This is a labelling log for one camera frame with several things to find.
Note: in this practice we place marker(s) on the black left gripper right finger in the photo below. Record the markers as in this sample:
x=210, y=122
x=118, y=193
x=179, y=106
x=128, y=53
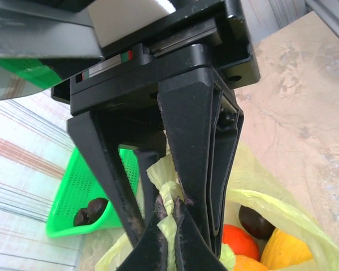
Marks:
x=192, y=251

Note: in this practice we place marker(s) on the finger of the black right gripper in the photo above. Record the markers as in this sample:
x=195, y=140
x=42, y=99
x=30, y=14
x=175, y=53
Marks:
x=192, y=141
x=101, y=158

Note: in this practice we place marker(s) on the orange fake orange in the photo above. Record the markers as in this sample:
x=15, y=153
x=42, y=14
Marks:
x=248, y=265

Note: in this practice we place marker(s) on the green plastic mesh basket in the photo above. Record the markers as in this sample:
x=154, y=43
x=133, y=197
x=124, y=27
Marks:
x=73, y=183

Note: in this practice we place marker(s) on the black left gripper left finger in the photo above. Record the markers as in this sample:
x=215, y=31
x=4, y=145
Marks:
x=147, y=254

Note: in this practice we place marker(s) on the yellow-green plastic bag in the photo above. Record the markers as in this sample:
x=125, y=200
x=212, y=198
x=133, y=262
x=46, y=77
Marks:
x=285, y=203

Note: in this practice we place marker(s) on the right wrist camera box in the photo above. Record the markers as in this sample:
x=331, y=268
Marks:
x=124, y=22

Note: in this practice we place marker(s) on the dark avocado lower left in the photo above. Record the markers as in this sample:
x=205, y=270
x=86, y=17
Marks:
x=80, y=218

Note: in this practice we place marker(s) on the red-orange fake persimmon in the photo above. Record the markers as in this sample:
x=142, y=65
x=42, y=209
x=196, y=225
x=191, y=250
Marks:
x=238, y=242

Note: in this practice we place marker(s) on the yellow fake lemon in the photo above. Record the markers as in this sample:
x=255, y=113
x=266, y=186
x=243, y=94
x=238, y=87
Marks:
x=288, y=251

